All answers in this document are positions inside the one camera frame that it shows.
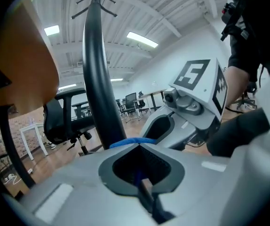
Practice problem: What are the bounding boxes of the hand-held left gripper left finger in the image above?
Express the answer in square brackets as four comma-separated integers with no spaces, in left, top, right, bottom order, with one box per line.
[19,144,159,226]

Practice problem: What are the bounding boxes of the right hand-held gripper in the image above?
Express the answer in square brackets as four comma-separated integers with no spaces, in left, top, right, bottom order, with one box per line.
[140,57,229,151]

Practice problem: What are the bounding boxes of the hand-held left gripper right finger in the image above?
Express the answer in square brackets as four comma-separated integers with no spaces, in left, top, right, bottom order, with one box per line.
[140,129,270,226]

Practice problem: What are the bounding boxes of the blue cloth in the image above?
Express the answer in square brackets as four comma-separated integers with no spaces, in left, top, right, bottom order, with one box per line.
[108,137,157,191]

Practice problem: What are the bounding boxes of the black coat rack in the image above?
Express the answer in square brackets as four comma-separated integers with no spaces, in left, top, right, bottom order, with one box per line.
[71,0,129,151]

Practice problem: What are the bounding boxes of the person's right forearm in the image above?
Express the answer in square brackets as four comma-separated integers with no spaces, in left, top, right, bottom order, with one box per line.
[224,66,251,108]

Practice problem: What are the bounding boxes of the light wood oval table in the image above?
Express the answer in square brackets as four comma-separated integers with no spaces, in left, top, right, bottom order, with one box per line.
[139,88,168,113]

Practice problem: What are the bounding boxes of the black office chair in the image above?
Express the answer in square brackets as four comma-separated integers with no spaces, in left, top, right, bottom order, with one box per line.
[228,81,258,114]
[138,90,149,114]
[42,88,96,155]

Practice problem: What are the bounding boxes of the black cantilever chair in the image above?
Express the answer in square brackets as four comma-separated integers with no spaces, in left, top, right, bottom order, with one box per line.
[120,92,143,124]

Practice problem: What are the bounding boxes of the person's black trousers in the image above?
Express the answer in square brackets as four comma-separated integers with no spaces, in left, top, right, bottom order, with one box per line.
[206,107,270,157]

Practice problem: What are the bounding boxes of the white desk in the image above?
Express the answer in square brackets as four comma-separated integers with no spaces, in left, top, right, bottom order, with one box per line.
[19,123,49,161]

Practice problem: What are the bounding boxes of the person's black shirt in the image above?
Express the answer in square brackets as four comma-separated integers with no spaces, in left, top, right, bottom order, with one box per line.
[226,0,270,82]

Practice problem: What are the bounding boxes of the round wooden table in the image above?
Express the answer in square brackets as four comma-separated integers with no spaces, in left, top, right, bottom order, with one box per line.
[0,0,60,189]

